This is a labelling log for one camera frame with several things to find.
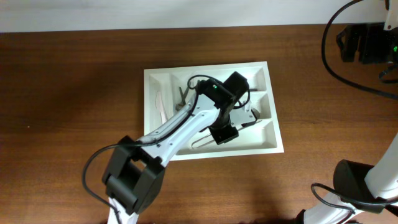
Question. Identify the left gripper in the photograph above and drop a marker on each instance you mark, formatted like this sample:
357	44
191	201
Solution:
224	134

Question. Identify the large steel spoon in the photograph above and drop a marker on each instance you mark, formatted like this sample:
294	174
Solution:
256	113

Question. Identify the small teaspoon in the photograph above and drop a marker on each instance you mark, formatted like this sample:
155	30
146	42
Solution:
177	107
183	95

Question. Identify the pink plastic knife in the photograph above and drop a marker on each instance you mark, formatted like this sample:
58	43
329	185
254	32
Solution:
160	107

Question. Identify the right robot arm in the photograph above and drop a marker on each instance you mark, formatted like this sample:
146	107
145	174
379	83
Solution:
359	187

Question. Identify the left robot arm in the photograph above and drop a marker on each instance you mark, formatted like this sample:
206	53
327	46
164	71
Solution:
136	169

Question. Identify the white plastic cutlery tray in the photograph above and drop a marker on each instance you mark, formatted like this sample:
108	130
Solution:
263	138

